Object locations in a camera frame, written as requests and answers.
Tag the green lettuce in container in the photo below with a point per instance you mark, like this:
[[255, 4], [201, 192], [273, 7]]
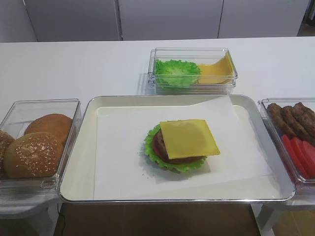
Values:
[[176, 73]]

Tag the red tomato slice middle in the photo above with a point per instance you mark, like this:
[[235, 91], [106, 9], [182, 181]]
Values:
[[308, 166]]

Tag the green lettuce leaf on tray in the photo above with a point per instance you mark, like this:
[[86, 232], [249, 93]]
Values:
[[154, 158]]

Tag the sesame bun far left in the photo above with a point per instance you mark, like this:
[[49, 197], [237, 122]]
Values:
[[5, 141]]

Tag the clear plastic bun container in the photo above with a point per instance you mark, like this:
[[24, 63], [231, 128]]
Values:
[[20, 115]]

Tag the white metal baking tray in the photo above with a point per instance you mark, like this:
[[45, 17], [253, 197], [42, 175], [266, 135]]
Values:
[[78, 181]]

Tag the sesame bun top front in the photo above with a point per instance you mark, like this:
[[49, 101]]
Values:
[[33, 155]]

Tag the brown patty left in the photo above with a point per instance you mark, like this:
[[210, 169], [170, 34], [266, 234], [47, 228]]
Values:
[[274, 111]]

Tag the clear plastic patty tomato container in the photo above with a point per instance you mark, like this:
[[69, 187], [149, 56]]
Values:
[[303, 185]]

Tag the white parchment paper sheet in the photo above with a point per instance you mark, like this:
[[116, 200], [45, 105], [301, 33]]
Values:
[[124, 171]]

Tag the red tomato slice on tray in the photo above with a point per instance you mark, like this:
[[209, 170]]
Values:
[[156, 148]]

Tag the red tomato slice left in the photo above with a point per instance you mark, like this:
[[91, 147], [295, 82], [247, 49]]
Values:
[[298, 165]]

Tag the yellow cheese slice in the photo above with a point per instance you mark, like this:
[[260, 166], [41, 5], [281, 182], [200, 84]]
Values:
[[188, 138], [217, 73]]

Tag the brown patty right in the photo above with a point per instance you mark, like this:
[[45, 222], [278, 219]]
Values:
[[305, 116]]

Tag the clear plastic lettuce cheese container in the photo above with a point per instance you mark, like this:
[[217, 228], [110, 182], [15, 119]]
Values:
[[198, 56]]

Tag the plain brown bun back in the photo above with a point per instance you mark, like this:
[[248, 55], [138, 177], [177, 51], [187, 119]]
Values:
[[57, 124]]

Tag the brown bottom bun on tray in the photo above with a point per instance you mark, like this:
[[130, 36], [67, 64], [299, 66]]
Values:
[[171, 170]]

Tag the brown patty middle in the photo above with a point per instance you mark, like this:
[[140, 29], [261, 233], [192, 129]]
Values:
[[295, 126]]

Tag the sesame bun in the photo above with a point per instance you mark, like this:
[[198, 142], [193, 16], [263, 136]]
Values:
[[33, 155], [5, 141]]

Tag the yellow cheese slice flat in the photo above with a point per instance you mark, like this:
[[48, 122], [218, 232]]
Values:
[[217, 73]]

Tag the brown burger patty on tray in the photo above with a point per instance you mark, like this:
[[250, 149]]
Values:
[[165, 157]]

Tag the red tomato slice right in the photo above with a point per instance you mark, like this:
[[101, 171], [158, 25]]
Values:
[[308, 151]]

